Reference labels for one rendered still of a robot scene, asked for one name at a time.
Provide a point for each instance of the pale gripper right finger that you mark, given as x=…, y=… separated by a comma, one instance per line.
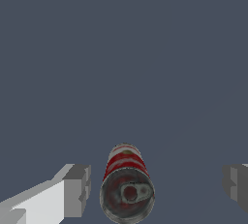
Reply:
x=238, y=182

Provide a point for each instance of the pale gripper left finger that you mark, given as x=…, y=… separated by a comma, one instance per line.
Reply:
x=48, y=198

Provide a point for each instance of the red and white can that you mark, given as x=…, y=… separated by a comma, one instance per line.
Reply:
x=126, y=185

